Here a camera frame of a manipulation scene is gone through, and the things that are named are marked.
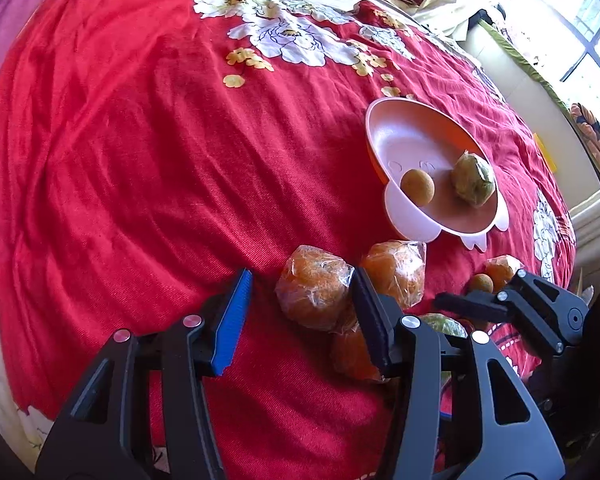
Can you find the patterned cushion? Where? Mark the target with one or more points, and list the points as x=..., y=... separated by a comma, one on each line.
x=597, y=140

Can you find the brown longan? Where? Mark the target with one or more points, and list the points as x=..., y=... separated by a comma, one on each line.
x=480, y=284
x=417, y=187

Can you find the yellow paper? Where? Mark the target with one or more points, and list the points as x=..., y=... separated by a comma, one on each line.
x=547, y=152

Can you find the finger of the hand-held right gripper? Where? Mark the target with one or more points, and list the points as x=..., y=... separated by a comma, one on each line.
x=470, y=305

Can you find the cream sofa with green trim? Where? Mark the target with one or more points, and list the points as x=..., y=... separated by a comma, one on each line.
x=520, y=70

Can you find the orange paw-shaped bowl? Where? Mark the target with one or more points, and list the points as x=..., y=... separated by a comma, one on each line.
x=410, y=135

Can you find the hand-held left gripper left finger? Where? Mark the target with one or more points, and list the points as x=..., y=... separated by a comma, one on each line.
x=232, y=320

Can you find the red floral blanket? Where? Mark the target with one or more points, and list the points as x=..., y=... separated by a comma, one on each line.
x=155, y=160

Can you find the window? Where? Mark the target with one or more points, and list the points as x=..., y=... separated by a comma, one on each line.
x=570, y=10

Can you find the green orange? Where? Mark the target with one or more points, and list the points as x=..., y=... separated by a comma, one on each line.
x=442, y=324
x=474, y=177

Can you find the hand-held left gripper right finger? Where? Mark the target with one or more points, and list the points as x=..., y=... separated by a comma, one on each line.
x=375, y=320

